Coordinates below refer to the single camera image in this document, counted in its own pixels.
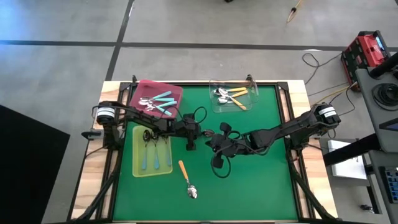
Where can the yellow plastic bin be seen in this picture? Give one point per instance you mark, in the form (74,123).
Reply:
(161,171)

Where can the pink plastic bin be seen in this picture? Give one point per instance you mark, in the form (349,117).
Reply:
(146,88)

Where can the black beam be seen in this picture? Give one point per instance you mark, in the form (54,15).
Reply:
(351,149)

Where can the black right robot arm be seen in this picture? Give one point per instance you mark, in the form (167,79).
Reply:
(286,127)

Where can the dark tablet screen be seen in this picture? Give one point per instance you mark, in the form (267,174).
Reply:
(391,126)

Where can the black metal table frame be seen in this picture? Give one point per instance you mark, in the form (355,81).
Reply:
(113,193)

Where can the grey side table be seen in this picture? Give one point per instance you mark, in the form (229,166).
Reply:
(367,93)

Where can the grey equipment table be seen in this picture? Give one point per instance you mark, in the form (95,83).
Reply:
(377,186)

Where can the clear plastic bin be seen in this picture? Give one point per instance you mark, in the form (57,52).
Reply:
(217,107)

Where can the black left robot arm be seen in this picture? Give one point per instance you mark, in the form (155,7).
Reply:
(136,116)

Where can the green table mat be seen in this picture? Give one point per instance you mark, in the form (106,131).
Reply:
(248,186)

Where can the red and black tool case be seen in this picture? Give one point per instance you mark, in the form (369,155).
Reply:
(365,51)

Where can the white box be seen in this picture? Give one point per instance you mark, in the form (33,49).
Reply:
(348,165)

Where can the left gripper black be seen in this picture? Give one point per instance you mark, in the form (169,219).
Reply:
(182,128)

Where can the black keypad with lit keys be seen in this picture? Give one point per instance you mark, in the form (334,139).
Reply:
(392,183)

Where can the black panel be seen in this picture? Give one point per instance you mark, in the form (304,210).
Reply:
(25,174)

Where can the black pole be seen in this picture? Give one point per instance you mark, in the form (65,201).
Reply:
(384,66)

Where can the small black floor object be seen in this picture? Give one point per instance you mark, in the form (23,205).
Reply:
(367,208)

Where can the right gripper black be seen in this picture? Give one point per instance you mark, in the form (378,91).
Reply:
(236,146)

